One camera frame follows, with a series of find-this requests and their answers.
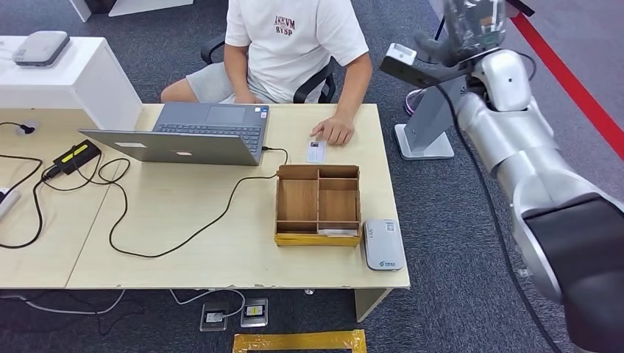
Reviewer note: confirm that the person's left hand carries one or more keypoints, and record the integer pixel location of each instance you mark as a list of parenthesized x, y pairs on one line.
[(336, 130)]

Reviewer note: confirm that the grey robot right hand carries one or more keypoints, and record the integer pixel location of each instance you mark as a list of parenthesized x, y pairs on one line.
[(475, 29)]

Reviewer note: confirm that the person's right hand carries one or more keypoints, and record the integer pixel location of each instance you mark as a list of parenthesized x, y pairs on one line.
[(249, 99)]

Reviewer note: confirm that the ID card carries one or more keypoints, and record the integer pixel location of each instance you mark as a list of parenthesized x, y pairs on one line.
[(316, 153)]

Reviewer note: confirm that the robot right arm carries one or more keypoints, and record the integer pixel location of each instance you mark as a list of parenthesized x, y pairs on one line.
[(536, 161)]

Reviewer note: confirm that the person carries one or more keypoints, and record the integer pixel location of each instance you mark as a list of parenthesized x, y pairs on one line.
[(292, 53)]

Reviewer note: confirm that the grey card reader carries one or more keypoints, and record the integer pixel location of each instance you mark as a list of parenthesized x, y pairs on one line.
[(384, 246)]

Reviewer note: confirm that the black office chair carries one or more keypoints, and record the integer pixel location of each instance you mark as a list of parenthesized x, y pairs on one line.
[(312, 85)]

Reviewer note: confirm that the wooden desk organizer box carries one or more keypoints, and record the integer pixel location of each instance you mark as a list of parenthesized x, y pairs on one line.
[(297, 200)]

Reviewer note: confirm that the purple round base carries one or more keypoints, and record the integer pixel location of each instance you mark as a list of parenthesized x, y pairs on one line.
[(412, 103)]

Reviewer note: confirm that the grey kiosk stand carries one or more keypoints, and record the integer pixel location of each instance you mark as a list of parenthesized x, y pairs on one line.
[(429, 122)]

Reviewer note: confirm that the grey open laptop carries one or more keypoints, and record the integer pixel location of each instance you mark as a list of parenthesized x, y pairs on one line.
[(170, 148)]

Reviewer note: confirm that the white platform furniture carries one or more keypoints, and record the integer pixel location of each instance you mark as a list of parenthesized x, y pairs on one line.
[(146, 6)]

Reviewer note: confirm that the light wooden desk leg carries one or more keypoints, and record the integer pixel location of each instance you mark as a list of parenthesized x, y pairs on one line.
[(368, 302)]

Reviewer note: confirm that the black power adapter yellow label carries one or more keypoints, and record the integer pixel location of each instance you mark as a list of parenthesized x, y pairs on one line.
[(80, 157)]

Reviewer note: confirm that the floor socket box yellow sticker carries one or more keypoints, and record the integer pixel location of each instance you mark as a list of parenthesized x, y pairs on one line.
[(254, 312)]

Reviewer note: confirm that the grey box device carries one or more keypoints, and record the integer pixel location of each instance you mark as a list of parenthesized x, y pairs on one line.
[(41, 48)]

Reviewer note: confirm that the metal floor socket box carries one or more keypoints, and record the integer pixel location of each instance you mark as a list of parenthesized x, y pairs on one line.
[(214, 316)]

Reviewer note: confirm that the white power strip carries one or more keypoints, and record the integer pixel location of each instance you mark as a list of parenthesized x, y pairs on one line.
[(7, 203)]

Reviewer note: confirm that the black stanchion post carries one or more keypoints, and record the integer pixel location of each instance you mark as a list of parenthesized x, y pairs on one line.
[(440, 29)]

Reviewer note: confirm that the white display pedestal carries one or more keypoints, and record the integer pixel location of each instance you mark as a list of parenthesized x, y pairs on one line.
[(73, 87)]

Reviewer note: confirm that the yellow tape floor frame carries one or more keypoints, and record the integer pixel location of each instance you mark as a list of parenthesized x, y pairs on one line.
[(297, 340)]

